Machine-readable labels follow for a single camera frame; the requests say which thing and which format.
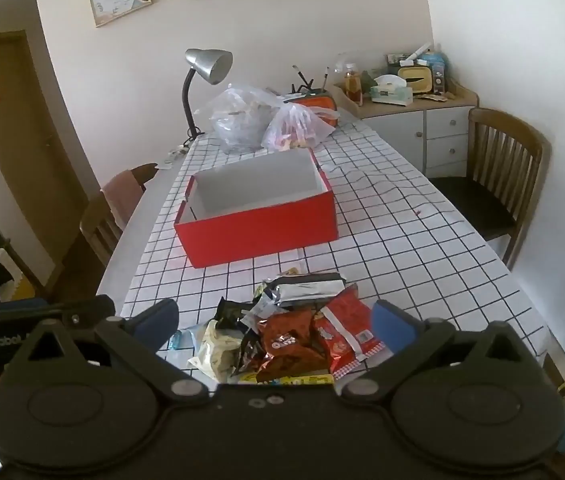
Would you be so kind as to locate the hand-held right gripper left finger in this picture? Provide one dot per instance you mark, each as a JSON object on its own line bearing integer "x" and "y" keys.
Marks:
{"x": 157, "y": 321}

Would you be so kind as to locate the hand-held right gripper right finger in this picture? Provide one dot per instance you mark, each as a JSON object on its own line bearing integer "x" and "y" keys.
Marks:
{"x": 390, "y": 328}

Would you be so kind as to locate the light blue cupcake packet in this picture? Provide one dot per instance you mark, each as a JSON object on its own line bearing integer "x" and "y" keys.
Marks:
{"x": 185, "y": 342}

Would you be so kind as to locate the red snack packet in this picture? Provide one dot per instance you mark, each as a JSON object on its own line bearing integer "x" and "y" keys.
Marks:
{"x": 347, "y": 320}

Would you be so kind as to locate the cream snack packet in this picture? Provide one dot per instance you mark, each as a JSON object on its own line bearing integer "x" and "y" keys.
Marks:
{"x": 217, "y": 355}

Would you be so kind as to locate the black green snack packet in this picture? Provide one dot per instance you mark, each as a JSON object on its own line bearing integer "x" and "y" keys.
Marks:
{"x": 230, "y": 312}

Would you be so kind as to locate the silver black snack packet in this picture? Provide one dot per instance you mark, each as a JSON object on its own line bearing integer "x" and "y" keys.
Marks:
{"x": 307, "y": 287}

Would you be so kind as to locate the brown cookie packet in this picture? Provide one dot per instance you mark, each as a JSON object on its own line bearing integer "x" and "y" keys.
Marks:
{"x": 287, "y": 340}

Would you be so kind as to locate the yellow lid jelly cup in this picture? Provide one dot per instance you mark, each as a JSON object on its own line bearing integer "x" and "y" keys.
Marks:
{"x": 287, "y": 380}

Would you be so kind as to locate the red cardboard box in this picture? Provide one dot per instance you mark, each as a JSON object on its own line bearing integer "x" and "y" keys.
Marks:
{"x": 262, "y": 230}

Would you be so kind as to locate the white checked tablecloth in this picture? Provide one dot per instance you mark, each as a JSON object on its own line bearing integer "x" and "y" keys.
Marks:
{"x": 412, "y": 260}

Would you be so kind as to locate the small white snack packet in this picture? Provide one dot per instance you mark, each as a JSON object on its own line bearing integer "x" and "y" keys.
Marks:
{"x": 262, "y": 305}

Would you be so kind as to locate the wooden chair with cloth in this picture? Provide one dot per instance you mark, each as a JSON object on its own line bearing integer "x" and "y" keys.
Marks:
{"x": 97, "y": 230}

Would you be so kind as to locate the pink cloth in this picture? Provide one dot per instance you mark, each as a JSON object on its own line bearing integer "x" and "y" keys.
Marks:
{"x": 120, "y": 195}

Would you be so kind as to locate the small clear wrapper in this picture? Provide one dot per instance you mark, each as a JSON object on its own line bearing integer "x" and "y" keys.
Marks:
{"x": 170, "y": 157}

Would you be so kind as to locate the white drawer cabinet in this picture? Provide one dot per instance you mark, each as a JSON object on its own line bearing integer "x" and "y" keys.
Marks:
{"x": 397, "y": 130}

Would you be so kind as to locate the wooden door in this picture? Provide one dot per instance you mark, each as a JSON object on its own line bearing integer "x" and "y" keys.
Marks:
{"x": 17, "y": 135}

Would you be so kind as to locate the wooden chair with dark seat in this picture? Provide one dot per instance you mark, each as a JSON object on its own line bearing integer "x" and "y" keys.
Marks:
{"x": 507, "y": 145}

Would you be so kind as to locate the clear grey plastic bag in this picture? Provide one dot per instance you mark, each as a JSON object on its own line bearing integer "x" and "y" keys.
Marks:
{"x": 242, "y": 120}

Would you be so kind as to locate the green white tissue box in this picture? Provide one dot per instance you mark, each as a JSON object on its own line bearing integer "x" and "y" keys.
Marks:
{"x": 392, "y": 92}

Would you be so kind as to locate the orange pouch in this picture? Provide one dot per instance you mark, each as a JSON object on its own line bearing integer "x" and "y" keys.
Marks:
{"x": 317, "y": 102}

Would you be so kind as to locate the amber bottle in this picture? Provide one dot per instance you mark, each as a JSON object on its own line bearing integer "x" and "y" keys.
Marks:
{"x": 353, "y": 85}

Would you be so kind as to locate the blue box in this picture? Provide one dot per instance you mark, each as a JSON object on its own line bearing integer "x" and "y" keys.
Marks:
{"x": 440, "y": 72}

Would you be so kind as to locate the silver desk lamp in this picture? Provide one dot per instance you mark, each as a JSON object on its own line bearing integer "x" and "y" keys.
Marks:
{"x": 207, "y": 65}

